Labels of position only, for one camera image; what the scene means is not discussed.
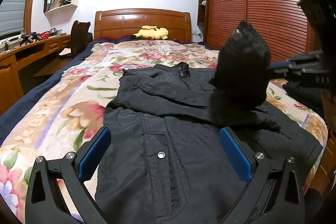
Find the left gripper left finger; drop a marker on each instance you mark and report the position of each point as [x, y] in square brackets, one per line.
[44, 200]

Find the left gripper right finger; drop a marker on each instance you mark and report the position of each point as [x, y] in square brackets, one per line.
[252, 171]

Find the black jacket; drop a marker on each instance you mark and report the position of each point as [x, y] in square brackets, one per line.
[167, 162]

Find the black garment on bed edge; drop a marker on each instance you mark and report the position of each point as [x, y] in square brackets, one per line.
[310, 97]

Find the navy blue bedsheet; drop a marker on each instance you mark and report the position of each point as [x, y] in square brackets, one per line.
[73, 99]

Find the floral blanket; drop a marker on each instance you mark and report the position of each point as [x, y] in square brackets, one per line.
[16, 165]

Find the wooden desk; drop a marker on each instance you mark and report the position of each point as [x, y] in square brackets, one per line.
[20, 66]

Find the red basket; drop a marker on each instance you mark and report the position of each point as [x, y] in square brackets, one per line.
[44, 35]

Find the dark wooden chair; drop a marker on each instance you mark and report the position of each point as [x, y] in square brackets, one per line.
[80, 37]

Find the yellow plush toy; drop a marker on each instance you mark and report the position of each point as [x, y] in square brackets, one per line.
[151, 33]

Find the grey window blind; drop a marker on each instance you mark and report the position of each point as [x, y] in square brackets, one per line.
[12, 16]

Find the wooden headboard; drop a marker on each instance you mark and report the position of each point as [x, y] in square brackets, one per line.
[116, 24]

